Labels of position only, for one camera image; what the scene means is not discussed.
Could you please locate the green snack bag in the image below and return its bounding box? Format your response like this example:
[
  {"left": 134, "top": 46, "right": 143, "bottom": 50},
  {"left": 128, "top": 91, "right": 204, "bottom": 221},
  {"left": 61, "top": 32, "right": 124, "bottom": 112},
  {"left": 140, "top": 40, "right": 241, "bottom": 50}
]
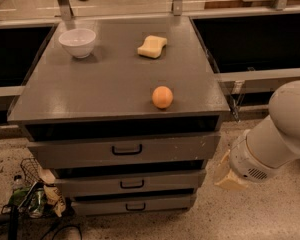
[{"left": 8, "top": 187, "right": 46, "bottom": 218}]

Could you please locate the tan chip bag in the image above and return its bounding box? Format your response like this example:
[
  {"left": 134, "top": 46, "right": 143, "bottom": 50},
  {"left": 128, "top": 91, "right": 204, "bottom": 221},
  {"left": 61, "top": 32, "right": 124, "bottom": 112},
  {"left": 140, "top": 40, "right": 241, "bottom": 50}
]
[{"left": 38, "top": 167, "right": 66, "bottom": 217}]

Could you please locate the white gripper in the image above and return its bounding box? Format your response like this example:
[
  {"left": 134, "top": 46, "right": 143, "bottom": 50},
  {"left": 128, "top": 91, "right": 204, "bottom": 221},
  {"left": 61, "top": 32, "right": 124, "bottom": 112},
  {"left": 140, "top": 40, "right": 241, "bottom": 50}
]
[{"left": 214, "top": 130, "right": 279, "bottom": 190}]

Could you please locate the wire basket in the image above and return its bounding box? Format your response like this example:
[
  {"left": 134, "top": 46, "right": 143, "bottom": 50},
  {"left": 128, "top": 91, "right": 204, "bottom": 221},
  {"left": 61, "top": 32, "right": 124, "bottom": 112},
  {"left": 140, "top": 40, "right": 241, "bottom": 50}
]
[{"left": 21, "top": 158, "right": 58, "bottom": 217}]

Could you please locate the yellow sponge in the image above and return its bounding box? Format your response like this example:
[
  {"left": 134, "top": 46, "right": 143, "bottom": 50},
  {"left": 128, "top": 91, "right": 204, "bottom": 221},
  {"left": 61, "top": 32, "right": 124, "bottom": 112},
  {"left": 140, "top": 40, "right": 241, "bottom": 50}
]
[{"left": 137, "top": 35, "right": 167, "bottom": 59}]

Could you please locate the black cable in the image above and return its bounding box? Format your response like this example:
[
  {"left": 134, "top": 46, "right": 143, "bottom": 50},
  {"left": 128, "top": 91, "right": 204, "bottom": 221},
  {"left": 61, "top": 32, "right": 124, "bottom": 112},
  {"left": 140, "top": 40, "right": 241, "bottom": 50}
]
[{"left": 39, "top": 218, "right": 83, "bottom": 240}]

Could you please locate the grey top drawer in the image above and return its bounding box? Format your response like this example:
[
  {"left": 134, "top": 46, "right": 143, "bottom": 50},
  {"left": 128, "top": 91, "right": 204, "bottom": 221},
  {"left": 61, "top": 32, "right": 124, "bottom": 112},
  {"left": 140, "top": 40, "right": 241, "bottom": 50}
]
[{"left": 28, "top": 133, "right": 220, "bottom": 169}]

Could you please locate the grey drawer cabinet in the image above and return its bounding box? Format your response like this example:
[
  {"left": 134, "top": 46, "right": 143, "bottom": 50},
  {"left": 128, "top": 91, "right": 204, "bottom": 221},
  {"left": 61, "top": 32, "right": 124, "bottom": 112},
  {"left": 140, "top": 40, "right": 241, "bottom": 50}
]
[{"left": 8, "top": 17, "right": 228, "bottom": 204}]

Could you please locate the metal bracket left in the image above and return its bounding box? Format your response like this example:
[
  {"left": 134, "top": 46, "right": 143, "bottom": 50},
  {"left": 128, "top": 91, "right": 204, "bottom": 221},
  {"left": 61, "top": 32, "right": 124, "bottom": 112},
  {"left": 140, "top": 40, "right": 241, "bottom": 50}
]
[{"left": 57, "top": 0, "right": 73, "bottom": 21}]

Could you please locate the orange fruit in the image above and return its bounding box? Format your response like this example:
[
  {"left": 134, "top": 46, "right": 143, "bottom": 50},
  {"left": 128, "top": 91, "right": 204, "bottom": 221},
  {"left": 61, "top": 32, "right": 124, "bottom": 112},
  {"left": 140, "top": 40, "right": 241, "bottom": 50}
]
[{"left": 152, "top": 86, "right": 173, "bottom": 109}]

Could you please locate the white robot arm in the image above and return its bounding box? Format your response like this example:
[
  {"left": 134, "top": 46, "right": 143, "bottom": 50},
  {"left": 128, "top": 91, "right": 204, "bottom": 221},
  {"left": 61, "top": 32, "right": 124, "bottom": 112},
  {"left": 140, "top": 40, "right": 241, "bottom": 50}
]
[{"left": 214, "top": 80, "right": 300, "bottom": 190}]

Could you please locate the grey middle drawer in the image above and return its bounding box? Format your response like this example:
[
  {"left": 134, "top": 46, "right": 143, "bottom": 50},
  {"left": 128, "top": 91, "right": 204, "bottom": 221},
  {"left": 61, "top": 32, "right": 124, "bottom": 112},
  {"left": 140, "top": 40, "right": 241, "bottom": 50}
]
[{"left": 55, "top": 169, "right": 206, "bottom": 197}]

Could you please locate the white bowl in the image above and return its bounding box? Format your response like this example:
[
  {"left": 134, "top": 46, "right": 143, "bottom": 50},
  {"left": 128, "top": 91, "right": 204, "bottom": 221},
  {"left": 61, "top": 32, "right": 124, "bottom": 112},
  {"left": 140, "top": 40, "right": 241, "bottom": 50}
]
[{"left": 58, "top": 28, "right": 96, "bottom": 58}]

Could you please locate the grey drawer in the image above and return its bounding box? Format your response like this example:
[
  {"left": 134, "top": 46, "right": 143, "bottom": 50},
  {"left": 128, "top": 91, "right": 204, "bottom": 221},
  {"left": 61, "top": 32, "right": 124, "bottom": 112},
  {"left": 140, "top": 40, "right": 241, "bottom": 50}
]
[
  {"left": 71, "top": 194, "right": 196, "bottom": 216},
  {"left": 55, "top": 169, "right": 206, "bottom": 197},
  {"left": 28, "top": 133, "right": 220, "bottom": 169}
]

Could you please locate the grey bottom drawer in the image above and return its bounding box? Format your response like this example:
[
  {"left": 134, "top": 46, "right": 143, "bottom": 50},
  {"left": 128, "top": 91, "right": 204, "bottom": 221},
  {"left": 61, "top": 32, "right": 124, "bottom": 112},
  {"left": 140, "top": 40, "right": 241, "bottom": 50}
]
[{"left": 71, "top": 194, "right": 196, "bottom": 216}]

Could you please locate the plastic water bottle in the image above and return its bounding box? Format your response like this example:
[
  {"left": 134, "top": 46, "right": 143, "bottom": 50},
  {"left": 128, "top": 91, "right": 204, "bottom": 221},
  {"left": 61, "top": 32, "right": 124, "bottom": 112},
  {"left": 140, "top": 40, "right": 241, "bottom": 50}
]
[{"left": 12, "top": 175, "right": 24, "bottom": 192}]

